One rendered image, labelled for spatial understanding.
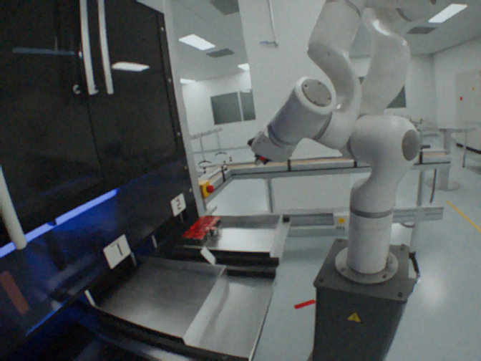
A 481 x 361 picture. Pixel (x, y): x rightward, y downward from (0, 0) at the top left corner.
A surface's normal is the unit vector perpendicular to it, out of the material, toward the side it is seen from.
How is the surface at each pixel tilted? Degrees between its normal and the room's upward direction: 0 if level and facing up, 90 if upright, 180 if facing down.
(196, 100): 90
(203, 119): 90
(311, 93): 62
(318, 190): 90
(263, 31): 90
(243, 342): 0
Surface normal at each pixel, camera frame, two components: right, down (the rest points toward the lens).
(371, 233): -0.45, 0.30
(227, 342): -0.14, -0.95
